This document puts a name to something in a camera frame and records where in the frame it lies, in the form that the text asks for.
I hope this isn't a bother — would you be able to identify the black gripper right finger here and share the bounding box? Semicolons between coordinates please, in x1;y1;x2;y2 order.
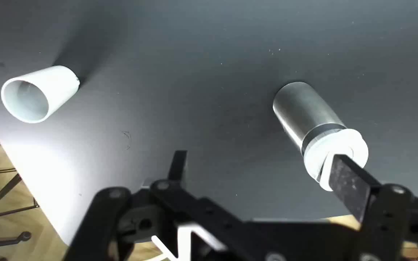
329;155;381;222

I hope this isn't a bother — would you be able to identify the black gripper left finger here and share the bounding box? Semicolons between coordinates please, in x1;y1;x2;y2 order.
169;151;188;181

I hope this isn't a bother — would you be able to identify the silver cup with white lid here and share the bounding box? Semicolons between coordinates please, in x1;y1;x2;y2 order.
272;81;369;191

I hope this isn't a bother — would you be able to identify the white plastic cup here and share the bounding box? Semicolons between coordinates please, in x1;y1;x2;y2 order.
0;65;81;123

